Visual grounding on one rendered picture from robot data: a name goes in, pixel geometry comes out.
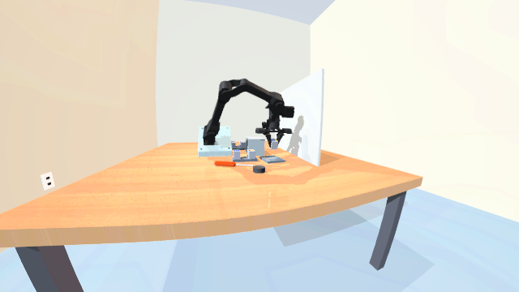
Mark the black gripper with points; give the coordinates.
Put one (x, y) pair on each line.
(273, 124)

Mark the dark grey short cylinder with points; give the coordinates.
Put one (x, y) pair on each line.
(258, 169)

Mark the orange-handled screwdriver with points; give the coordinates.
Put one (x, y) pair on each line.
(227, 164)

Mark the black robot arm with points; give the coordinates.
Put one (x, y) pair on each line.
(275, 104)

